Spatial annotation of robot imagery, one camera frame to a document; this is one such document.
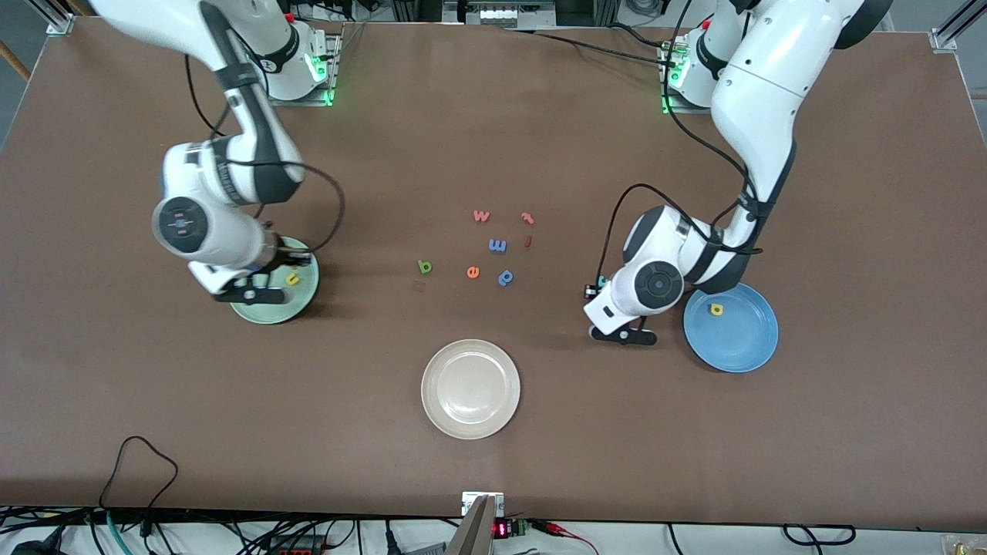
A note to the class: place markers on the aluminium frame post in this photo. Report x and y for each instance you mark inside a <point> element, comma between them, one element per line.
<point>60,23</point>
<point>944,38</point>

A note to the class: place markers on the blue plate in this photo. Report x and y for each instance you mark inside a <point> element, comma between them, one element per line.
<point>740,339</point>

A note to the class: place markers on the blue foam letter a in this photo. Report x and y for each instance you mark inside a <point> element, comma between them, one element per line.
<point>501,282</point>

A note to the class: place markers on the white electronics box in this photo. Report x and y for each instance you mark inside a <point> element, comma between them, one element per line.
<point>497,14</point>

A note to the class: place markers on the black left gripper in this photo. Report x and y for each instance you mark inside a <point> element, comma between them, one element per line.
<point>597,291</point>

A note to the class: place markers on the silver bracket plate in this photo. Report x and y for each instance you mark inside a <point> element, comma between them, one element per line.
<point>470,501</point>

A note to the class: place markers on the salmon foam letter w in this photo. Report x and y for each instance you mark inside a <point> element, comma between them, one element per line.
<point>477,215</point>

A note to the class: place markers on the green terminal block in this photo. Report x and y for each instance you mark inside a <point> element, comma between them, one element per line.
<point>520,527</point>

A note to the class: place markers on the beige plate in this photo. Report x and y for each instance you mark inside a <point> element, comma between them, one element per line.
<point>470,389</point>

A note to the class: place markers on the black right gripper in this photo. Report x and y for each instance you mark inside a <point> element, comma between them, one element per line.
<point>278,263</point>

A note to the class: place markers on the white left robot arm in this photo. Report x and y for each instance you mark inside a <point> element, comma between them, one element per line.
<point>763,85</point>

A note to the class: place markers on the grey metal bar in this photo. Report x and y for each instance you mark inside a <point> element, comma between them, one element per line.
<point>478,536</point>

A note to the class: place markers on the green plate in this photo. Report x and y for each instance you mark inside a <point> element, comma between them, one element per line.
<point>301,304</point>

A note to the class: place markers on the blue foam letter m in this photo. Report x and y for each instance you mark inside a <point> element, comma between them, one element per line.
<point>497,243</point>

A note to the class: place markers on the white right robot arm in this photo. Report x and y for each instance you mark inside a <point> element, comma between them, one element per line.
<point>212,231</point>

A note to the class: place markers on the wooden stick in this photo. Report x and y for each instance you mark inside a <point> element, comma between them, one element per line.
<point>14,62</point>

